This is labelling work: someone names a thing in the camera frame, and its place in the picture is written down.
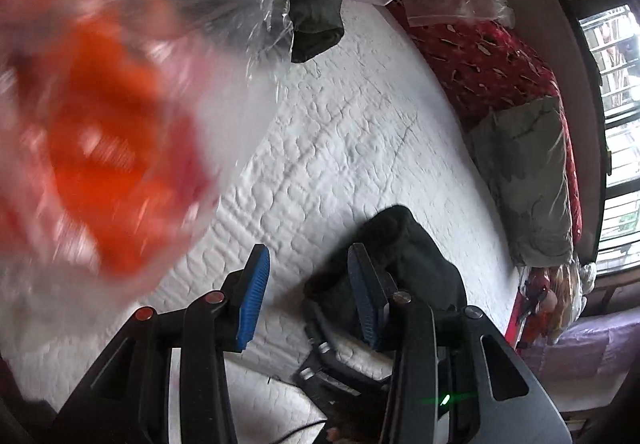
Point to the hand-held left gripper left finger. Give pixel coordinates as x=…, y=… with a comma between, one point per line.
x=252, y=299

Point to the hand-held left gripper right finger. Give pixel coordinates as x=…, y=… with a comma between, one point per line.
x=362, y=299

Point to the black pants with yellow patch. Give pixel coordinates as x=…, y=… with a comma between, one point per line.
x=395, y=264

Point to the white quilted mattress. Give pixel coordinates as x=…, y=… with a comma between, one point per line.
x=350, y=134

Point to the pile of toys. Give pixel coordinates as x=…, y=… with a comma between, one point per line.
x=555, y=301

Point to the grey floral pillow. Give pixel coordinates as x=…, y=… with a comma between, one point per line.
x=530, y=184

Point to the purple cloth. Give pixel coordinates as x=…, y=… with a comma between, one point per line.
x=575, y=354

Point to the plastic bag with orange cloth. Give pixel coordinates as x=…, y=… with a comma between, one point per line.
x=110, y=114

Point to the red patterned blanket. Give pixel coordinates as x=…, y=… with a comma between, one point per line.
x=490, y=69

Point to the window with dark frame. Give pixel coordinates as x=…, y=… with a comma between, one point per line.
x=612, y=124

